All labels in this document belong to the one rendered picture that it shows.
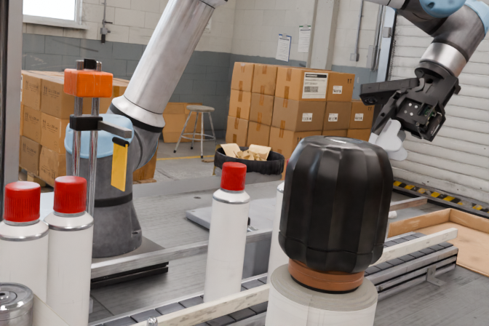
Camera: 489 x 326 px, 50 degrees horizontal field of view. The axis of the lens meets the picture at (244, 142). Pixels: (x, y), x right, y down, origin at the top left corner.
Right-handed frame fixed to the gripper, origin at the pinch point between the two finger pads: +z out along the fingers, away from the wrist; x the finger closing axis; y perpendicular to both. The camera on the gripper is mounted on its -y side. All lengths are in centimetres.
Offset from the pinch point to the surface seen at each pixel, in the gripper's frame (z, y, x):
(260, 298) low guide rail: 30.0, 8.2, -18.8
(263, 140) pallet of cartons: -47, -235, 267
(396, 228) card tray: 2.6, -3.6, 38.7
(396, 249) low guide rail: 10.8, 10.2, 9.1
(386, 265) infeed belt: 14.1, 9.8, 10.2
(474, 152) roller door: -147, -113, 371
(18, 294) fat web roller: 35, 17, -62
